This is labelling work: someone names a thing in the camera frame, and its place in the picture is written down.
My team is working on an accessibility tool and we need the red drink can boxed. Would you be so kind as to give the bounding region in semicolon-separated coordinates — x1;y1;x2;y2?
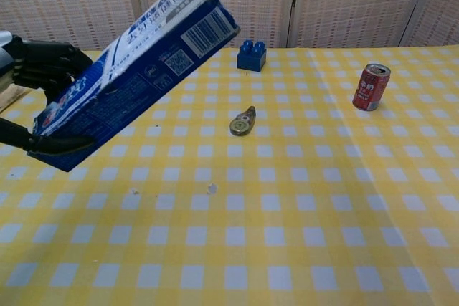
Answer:
351;62;391;112

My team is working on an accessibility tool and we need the yellow checked tablecloth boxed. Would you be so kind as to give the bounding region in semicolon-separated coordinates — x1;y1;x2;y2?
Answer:
0;46;459;306

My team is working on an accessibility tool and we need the blue building block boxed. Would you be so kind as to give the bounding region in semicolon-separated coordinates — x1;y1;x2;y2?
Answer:
236;39;268;71

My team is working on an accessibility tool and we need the black and silver left hand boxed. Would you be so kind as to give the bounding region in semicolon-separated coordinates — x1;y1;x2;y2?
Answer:
0;31;95;156

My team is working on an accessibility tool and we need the blue and white toothpaste box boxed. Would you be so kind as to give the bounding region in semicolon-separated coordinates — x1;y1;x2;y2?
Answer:
27;0;241;173

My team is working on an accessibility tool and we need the correction tape dispenser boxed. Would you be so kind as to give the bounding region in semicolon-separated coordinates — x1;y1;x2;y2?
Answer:
229;105;257;138

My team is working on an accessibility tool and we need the woven folding screen panel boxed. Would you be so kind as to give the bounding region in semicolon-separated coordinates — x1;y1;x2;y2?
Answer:
131;0;301;50
288;0;437;49
0;0;145;52
400;0;459;48

